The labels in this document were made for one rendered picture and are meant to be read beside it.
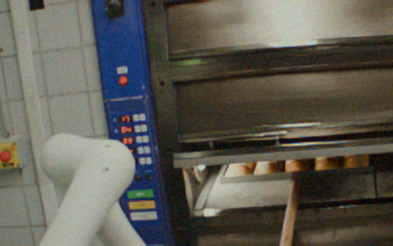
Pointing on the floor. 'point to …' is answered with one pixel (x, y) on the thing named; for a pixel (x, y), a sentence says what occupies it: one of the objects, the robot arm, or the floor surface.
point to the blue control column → (109, 61)
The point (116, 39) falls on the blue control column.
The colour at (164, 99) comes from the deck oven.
